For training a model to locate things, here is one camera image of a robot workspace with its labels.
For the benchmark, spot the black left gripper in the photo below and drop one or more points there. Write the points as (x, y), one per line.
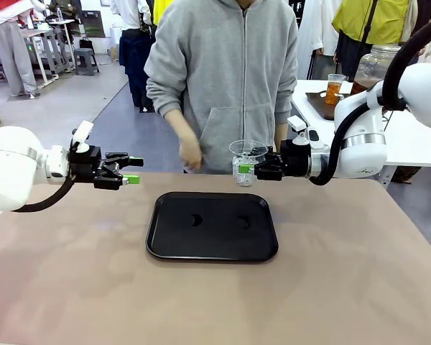
(86, 163)

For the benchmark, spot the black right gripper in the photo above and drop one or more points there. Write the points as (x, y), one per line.
(294, 161)

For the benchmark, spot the short clear plastic cup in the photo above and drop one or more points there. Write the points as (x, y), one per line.
(242, 179)

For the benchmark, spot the tall clear plastic cup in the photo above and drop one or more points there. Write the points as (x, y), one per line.
(332, 93)

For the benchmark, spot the person's left forearm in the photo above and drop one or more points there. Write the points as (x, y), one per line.
(285, 100)

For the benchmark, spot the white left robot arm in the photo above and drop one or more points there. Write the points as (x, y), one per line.
(7, 169)

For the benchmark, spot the person's right forearm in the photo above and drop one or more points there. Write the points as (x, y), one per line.
(177, 122)

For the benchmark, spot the glass drink dispenser jar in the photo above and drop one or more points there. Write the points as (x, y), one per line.
(371, 68)

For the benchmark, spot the person's right hand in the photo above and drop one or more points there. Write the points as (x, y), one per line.
(191, 154)

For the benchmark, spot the dark brown serving tray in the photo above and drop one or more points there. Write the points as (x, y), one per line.
(318, 106)

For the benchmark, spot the black plastic serving tray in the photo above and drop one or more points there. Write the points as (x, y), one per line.
(212, 244)

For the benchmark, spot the person in grey hoodie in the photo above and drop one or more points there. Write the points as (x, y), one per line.
(233, 72)

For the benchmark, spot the bystander in dark trousers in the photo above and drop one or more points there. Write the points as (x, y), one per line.
(136, 61)

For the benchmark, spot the grey plastic stool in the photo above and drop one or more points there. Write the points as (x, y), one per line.
(86, 54)

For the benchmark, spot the small black bag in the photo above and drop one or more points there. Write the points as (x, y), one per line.
(86, 43)

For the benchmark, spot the bystander in white coat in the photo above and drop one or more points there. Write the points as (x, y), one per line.
(309, 36)

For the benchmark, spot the white side table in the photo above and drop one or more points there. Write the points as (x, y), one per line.
(409, 143)

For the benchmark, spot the dark green board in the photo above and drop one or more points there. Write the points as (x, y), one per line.
(93, 25)

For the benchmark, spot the bystander in red top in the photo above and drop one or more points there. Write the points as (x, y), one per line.
(12, 54)

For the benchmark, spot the bystander in yellow-green jacket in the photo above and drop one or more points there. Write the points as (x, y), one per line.
(373, 21)

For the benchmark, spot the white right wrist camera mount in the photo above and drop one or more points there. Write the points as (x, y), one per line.
(298, 124)

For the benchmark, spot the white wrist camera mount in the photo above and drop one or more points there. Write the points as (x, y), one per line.
(298, 124)
(82, 131)

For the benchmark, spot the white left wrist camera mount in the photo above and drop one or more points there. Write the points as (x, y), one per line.
(82, 131)

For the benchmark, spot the metal frame workbench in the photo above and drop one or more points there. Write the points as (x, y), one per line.
(54, 54)

